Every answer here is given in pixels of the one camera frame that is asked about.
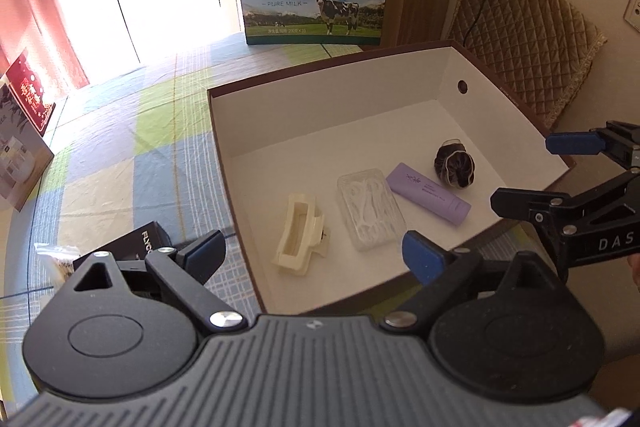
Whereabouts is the brown quilted cushion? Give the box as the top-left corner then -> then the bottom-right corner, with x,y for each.
448,0 -> 606,129

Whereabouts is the red curtain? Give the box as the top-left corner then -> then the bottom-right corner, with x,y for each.
1,0 -> 89,94

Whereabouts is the dark brown hair scrunchie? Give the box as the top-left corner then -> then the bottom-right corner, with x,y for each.
434,139 -> 475,190

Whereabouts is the black shaver box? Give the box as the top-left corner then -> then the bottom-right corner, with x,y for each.
73,221 -> 172,270

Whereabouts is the grey humidifier box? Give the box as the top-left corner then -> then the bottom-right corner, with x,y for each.
0,76 -> 54,211

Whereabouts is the cotton swab plastic bag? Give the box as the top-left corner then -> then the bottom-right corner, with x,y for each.
35,243 -> 81,286

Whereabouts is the clear plastic floss pick box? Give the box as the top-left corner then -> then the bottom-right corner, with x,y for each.
336,168 -> 406,251

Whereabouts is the cream hair claw clip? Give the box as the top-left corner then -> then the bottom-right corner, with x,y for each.
271,193 -> 330,277

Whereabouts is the brown cardboard storage box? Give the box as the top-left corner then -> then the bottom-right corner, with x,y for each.
208,42 -> 573,314

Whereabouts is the plaid tablecloth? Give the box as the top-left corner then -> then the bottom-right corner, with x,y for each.
0,31 -> 536,413

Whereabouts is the red gift box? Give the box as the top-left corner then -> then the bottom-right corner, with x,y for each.
4,51 -> 55,136

